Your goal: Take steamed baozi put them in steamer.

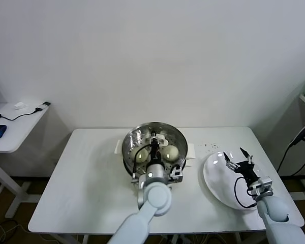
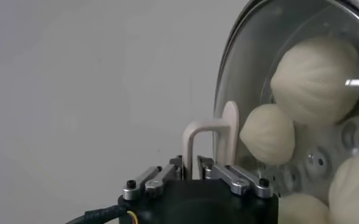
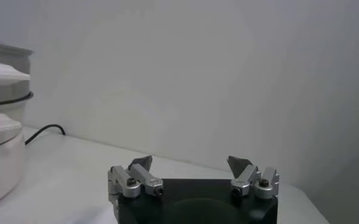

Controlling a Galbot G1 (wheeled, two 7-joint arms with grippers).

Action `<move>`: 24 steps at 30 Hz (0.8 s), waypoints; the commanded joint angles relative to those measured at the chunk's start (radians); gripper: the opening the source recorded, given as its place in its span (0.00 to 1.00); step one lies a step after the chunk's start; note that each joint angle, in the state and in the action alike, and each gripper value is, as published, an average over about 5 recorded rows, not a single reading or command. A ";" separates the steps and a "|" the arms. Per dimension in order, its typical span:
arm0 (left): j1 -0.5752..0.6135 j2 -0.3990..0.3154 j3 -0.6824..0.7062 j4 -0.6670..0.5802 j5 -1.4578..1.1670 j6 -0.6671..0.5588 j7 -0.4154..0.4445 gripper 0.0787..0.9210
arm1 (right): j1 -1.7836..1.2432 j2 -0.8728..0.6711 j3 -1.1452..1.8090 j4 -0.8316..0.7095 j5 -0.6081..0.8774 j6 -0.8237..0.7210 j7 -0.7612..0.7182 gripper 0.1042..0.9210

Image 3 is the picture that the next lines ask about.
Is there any black cooker power cord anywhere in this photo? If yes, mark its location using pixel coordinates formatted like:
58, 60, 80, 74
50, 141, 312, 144
25, 123, 66, 145

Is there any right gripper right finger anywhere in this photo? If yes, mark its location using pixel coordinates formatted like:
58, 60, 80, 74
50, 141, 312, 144
226, 155, 280, 200

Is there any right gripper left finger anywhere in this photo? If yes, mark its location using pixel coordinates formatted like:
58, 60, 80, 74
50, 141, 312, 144
107, 155, 165, 203

